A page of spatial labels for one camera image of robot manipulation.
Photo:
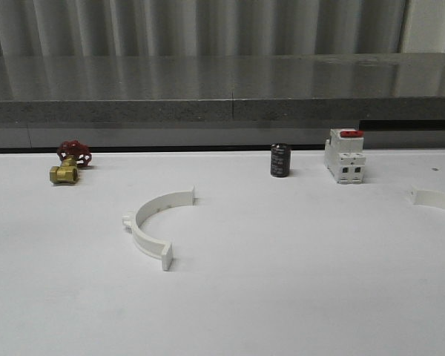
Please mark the white half-ring pipe clamp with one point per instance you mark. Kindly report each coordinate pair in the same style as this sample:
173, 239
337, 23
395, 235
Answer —
430, 198

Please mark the black cylindrical capacitor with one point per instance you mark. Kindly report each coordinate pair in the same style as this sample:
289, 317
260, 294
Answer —
280, 160

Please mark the brass valve red handwheel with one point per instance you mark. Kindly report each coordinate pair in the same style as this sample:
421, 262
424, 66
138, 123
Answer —
73, 155

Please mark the grey stone countertop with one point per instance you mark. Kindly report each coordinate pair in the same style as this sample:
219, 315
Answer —
195, 103

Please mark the grey pleated curtain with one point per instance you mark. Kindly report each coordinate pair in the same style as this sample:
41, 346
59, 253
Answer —
199, 28

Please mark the white circuit breaker red switch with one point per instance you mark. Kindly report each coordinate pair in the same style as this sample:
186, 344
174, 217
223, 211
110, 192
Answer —
344, 155

